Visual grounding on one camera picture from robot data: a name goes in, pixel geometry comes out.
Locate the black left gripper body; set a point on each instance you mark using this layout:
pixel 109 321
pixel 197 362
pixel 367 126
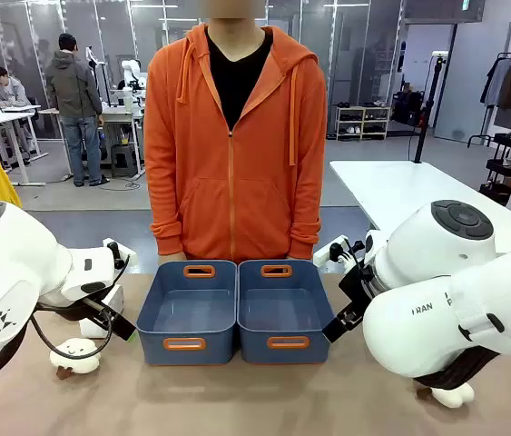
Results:
pixel 114 323

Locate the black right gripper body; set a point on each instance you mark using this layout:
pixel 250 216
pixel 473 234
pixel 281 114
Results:
pixel 358 290

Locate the white digital clock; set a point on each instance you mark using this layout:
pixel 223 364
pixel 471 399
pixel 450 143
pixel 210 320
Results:
pixel 116 297

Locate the white smiling plush toy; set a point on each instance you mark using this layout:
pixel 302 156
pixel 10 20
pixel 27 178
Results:
pixel 75 356

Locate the white plush toy brown tuft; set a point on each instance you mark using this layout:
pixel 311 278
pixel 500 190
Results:
pixel 452 394

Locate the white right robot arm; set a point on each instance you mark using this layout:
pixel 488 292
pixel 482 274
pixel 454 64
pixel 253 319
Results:
pixel 441 318

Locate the person's right forearm orange sleeve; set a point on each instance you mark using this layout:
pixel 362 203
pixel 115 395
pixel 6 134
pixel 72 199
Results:
pixel 166 218

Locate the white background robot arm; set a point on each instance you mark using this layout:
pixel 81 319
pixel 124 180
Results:
pixel 132 75

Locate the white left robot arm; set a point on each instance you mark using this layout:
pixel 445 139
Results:
pixel 10 272

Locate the person's left forearm orange sleeve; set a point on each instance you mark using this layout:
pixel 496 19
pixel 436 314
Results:
pixel 305 218

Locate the large white table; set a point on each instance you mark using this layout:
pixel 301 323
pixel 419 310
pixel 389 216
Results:
pixel 396 191

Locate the person in orange hoodie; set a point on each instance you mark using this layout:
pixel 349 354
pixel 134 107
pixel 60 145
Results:
pixel 237 181

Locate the grey plastic stool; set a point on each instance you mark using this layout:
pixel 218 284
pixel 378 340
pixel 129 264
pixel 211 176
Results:
pixel 124 160

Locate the white shoe rack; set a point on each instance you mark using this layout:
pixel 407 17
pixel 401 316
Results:
pixel 363 122

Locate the black bags pile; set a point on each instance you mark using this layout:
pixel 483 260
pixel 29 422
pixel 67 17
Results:
pixel 409 109

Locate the black utility cart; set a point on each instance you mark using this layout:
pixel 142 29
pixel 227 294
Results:
pixel 504 168

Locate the black tripod stand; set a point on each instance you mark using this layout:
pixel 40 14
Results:
pixel 429 104

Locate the white desk with equipment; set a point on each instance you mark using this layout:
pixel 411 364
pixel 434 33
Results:
pixel 123 113

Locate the standing man in grey hoodie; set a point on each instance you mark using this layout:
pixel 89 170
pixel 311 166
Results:
pixel 73 104

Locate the seated person in grey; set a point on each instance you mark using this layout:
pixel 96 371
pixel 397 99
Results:
pixel 10 91

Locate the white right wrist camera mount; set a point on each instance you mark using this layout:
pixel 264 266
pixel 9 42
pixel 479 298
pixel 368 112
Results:
pixel 327 252

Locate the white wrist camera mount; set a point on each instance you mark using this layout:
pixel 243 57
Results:
pixel 121 252
pixel 327 252

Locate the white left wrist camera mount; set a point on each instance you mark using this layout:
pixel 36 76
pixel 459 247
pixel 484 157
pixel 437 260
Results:
pixel 121 252

